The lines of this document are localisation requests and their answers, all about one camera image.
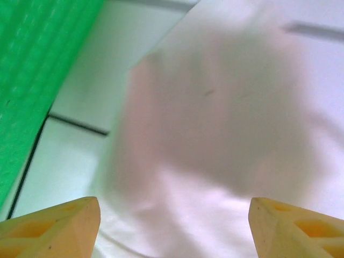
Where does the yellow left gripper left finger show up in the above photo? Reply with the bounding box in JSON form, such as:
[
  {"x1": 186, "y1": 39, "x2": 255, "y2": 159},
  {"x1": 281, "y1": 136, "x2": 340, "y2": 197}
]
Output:
[{"x1": 0, "y1": 196, "x2": 101, "y2": 258}]

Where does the white t-shirt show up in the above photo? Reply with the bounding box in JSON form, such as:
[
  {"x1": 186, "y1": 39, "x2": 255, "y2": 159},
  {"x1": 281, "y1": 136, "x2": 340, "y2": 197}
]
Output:
[{"x1": 92, "y1": 0, "x2": 344, "y2": 258}]

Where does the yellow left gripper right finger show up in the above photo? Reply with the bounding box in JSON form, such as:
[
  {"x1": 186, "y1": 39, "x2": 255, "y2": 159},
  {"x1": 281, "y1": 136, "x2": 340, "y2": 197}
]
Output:
[{"x1": 248, "y1": 197, "x2": 344, "y2": 258}]

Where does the green plastic mesh basket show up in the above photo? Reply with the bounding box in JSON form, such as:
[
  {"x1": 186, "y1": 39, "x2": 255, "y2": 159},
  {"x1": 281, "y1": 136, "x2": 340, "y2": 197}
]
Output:
[{"x1": 0, "y1": 0, "x2": 106, "y2": 213}]

